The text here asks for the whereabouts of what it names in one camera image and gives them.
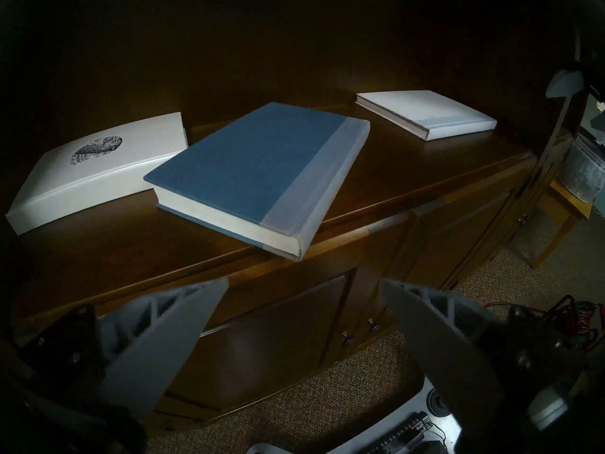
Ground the white book with round print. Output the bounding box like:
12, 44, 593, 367
5, 112, 189, 236

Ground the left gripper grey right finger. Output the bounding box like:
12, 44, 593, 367
380, 278, 588, 454

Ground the black power strip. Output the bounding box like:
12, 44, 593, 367
368, 410, 432, 454

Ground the grey metal robot base plate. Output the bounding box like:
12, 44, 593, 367
248, 377, 466, 454

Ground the white book pale blue spine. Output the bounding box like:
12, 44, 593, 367
355, 90, 498, 141

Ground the red cable coil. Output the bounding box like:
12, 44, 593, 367
544, 295, 602, 350

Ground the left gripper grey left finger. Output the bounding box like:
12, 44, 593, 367
21, 278, 230, 419

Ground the light wooden side table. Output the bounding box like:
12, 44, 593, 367
532, 178, 594, 270

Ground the blue cover hardback book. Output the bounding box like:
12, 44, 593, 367
143, 102, 371, 262

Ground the round black rubber foot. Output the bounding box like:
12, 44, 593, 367
425, 389, 450, 417

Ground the grey ribbed jar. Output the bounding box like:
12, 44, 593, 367
558, 139, 605, 204

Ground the dark brown wooden bookcase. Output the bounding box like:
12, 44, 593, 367
0, 0, 596, 435

